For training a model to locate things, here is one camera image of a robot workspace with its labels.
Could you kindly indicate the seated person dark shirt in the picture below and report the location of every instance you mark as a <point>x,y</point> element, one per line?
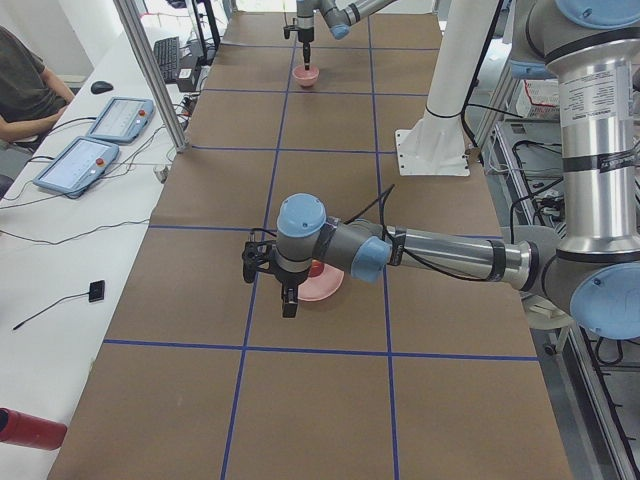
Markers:
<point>33,97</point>

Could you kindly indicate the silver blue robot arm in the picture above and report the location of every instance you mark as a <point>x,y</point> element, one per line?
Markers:
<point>338,20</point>
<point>591,272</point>

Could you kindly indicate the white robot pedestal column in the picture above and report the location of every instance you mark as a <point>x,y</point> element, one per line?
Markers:
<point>435,146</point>

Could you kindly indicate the blue teach pendant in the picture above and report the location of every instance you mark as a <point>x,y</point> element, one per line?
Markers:
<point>122,120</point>
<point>77,167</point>

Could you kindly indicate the red apple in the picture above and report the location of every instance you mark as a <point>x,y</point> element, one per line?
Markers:
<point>316,269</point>

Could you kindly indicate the far blue teach pendant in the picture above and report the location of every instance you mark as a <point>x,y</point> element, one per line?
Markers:
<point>122,120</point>

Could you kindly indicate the small black square device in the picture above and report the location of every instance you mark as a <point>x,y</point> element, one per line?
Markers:
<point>96,291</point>

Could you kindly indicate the black keyboard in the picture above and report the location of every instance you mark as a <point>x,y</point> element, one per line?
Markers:
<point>167,55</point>

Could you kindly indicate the near blue teach pendant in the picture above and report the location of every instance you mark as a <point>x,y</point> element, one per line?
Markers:
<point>77,167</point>

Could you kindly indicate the black computer mouse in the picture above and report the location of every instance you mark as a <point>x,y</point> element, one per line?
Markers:
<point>100,87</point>

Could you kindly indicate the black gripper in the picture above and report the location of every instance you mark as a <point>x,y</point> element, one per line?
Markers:
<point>304,31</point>
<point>289,279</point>

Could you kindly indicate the pink bowl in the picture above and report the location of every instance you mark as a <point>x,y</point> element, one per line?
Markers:
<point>306,77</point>

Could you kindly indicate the pink plate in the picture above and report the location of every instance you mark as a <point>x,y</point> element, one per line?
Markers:
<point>321,287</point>

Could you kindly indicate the red water bottle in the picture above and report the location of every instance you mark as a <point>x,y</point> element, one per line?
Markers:
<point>18,428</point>

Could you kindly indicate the aluminium frame post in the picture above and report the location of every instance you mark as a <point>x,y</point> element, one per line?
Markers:
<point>142,50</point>

